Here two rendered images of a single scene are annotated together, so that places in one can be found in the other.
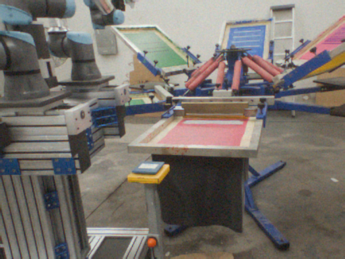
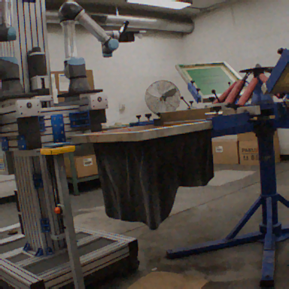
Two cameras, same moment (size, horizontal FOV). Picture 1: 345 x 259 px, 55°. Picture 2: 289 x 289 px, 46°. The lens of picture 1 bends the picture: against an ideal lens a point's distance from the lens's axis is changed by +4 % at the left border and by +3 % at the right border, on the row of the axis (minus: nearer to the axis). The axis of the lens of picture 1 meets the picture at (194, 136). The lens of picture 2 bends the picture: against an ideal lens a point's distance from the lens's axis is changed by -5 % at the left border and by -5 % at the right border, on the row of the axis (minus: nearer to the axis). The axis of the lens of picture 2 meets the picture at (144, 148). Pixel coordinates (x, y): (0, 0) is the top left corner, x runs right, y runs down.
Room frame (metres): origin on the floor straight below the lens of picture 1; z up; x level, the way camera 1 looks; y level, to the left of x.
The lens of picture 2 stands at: (0.04, -1.14, 1.06)
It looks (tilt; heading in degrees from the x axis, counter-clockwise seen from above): 5 degrees down; 36
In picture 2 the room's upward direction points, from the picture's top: 7 degrees counter-clockwise
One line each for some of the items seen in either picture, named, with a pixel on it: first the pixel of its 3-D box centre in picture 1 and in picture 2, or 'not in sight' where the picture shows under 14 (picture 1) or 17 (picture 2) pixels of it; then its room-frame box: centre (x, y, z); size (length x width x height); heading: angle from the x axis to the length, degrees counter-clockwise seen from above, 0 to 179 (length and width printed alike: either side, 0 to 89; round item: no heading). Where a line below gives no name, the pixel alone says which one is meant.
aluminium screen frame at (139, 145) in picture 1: (207, 126); (160, 129); (1.70, -0.08, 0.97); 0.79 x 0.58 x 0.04; 165
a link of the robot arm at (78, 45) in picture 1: (79, 45); (76, 67); (1.75, 0.55, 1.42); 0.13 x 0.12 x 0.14; 58
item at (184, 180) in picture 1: (197, 189); (122, 182); (1.41, 0.00, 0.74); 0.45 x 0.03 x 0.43; 75
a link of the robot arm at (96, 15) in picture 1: (100, 19); (107, 49); (2.03, 0.50, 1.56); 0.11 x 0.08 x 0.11; 58
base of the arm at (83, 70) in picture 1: (85, 69); (78, 84); (1.74, 0.55, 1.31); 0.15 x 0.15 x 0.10
